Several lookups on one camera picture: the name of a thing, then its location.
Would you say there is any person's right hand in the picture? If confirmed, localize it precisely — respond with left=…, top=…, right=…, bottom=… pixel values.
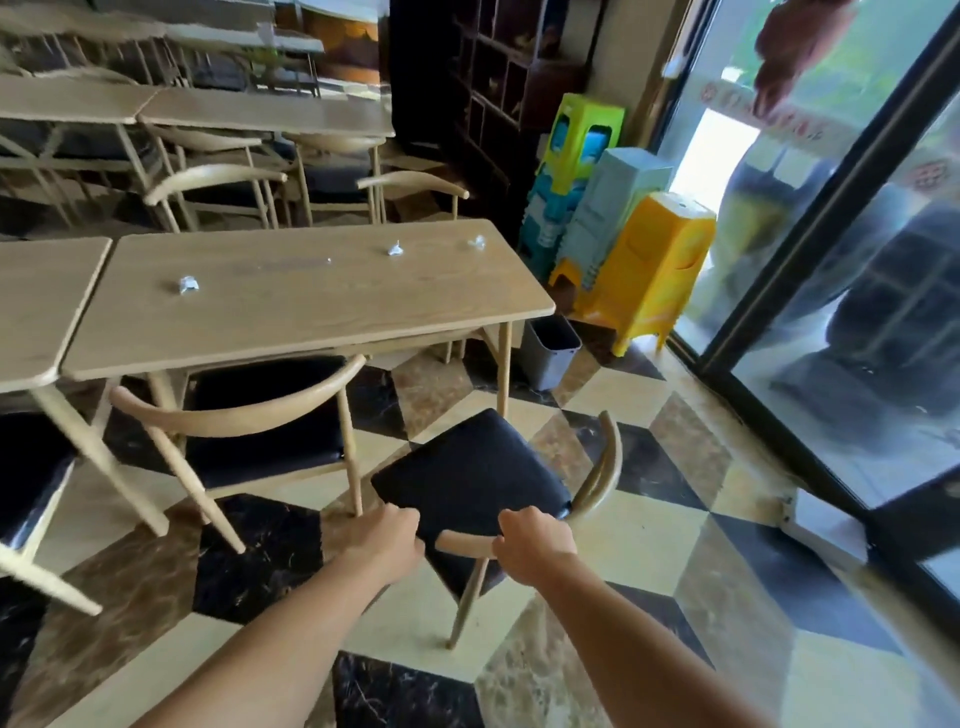
left=490, top=506, right=579, bottom=595

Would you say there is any long light wooden table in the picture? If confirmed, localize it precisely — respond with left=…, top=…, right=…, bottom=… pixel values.
left=61, top=219, right=557, bottom=481

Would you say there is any white banner with red print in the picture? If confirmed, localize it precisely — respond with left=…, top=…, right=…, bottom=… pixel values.
left=697, top=78, right=960, bottom=198

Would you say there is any grey trash bin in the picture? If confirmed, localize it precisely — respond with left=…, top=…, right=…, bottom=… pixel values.
left=519, top=315, right=583, bottom=393

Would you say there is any stack of green plastic stools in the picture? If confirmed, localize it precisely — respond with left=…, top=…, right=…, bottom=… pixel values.
left=519, top=93, right=627, bottom=282

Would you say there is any wooden chair with black seat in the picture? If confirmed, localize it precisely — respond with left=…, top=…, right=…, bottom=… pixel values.
left=355, top=170, right=471, bottom=226
left=282, top=132, right=388, bottom=226
left=370, top=408, right=624, bottom=651
left=110, top=352, right=369, bottom=556
left=0, top=411, right=104, bottom=618
left=143, top=164, right=290, bottom=234

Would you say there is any dark wooden shelf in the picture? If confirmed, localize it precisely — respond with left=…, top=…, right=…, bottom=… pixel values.
left=447, top=0, right=609, bottom=198

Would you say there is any person's right forearm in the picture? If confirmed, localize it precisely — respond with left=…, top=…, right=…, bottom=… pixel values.
left=523, top=558, right=760, bottom=728

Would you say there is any black glass door frame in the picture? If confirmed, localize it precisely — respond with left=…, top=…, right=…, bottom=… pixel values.
left=666, top=13, right=960, bottom=601

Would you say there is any stack of pale blue stools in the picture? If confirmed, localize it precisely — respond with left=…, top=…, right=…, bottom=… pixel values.
left=558, top=147, right=674, bottom=290

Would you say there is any person's left forearm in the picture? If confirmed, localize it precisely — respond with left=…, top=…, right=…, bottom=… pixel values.
left=133, top=551, right=421, bottom=728

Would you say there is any stack of yellow plastic stools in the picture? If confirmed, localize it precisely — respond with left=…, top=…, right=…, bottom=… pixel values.
left=549, top=191, right=718, bottom=358

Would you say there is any person's left hand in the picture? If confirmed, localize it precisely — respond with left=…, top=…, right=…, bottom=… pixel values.
left=357, top=503, right=426, bottom=577

